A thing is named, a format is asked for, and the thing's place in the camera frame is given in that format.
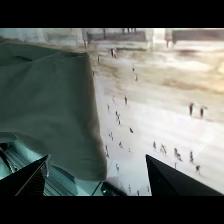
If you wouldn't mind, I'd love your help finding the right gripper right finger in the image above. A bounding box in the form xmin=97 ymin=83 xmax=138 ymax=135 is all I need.
xmin=145 ymin=153 xmax=224 ymax=197

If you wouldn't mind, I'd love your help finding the brown shirt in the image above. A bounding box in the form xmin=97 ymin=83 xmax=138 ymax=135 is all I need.
xmin=0 ymin=42 xmax=108 ymax=183

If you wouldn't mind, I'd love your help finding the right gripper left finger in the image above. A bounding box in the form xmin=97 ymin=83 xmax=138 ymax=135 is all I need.
xmin=0 ymin=154 xmax=50 ymax=197

